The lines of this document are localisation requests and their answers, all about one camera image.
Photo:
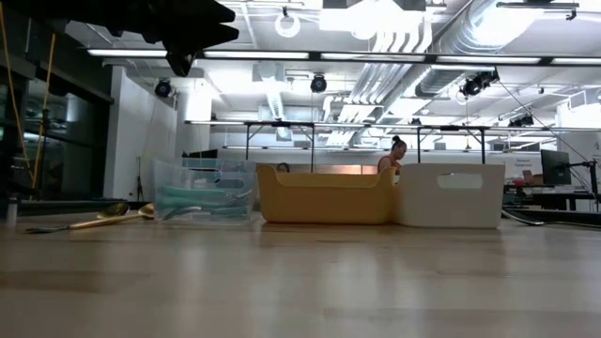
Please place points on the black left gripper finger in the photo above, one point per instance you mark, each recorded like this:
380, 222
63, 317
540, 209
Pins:
202, 37
206, 11

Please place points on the black bar with light strips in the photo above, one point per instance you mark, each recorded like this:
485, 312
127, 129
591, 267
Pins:
256, 55

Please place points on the teal plastic bin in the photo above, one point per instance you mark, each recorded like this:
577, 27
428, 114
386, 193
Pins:
202, 164

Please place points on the clear plastic bin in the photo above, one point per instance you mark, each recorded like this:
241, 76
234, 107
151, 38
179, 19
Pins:
206, 180

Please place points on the thin black tripod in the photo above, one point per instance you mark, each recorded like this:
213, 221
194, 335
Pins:
139, 183

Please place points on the yellow plastic bin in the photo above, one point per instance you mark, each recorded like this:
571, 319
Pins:
328, 202

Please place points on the small white bottle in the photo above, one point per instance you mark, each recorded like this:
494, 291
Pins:
12, 211

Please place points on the person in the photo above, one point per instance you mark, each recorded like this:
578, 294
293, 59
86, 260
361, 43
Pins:
392, 157

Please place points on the black spotlight cluster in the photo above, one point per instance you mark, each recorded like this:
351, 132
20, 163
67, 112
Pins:
474, 84

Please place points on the white plastic bin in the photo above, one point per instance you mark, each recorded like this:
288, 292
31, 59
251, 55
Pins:
451, 206

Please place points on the cardboard box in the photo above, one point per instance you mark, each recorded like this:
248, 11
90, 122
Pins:
533, 177

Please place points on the black monitor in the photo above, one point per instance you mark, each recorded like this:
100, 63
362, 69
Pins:
555, 166

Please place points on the dark office desk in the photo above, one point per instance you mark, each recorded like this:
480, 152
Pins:
554, 197

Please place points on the black frame stand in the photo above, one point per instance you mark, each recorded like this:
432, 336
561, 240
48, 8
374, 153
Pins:
419, 145
247, 141

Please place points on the silver ventilation duct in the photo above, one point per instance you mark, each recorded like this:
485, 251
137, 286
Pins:
441, 77

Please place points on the white wall sign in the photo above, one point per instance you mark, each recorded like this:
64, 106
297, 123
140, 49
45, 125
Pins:
522, 163

